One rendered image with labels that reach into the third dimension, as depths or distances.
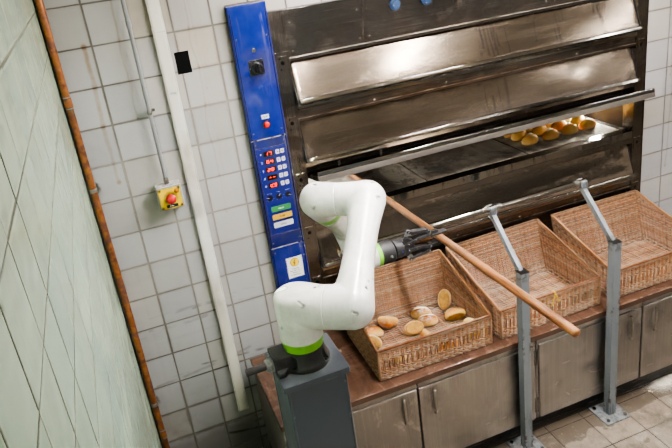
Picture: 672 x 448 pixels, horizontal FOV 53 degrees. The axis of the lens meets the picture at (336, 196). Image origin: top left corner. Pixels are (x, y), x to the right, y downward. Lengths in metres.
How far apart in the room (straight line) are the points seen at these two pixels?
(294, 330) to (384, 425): 1.17
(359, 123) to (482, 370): 1.22
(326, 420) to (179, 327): 1.18
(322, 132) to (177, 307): 1.00
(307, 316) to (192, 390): 1.47
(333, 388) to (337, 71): 1.42
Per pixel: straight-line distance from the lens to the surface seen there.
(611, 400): 3.67
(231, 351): 3.22
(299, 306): 1.92
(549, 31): 3.43
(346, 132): 3.00
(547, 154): 3.58
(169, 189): 2.78
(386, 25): 3.00
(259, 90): 2.80
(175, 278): 3.01
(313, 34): 2.88
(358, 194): 2.13
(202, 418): 3.41
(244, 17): 2.75
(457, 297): 3.32
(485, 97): 3.29
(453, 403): 3.16
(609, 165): 3.87
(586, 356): 3.49
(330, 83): 2.91
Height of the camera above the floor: 2.41
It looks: 22 degrees down
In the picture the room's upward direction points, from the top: 8 degrees counter-clockwise
